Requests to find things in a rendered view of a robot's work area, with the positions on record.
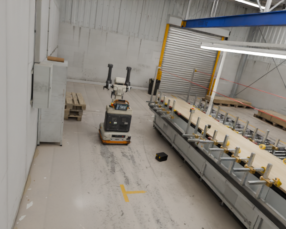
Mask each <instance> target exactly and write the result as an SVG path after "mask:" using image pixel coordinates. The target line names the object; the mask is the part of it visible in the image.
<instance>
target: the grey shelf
mask: <svg viewBox="0 0 286 229"><path fill-rule="evenodd" d="M43 62H48V63H52V64H53V73H52V90H51V102H50V106H49V109H41V108H39V119H38V143H37V145H38V146H39V142H60V146H62V137H63V125H64V109H65V96H66V85H67V71H68V61H65V60H64V62H58V61H50V60H47V58H45V59H44V60H43Z"/></svg>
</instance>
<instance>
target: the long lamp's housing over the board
mask: <svg viewBox="0 0 286 229"><path fill-rule="evenodd" d="M201 46H202V47H211V48H219V49H227V50H238V51H246V52H255V53H263V54H271V55H282V56H286V51H279V50H265V49H255V48H245V47H235V46H224V45H210V44H201Z"/></svg>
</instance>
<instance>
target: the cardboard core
mask: <svg viewBox="0 0 286 229"><path fill-rule="evenodd" d="M47 60H50V61H58V62H64V58H58V57H52V56H48V57H47Z"/></svg>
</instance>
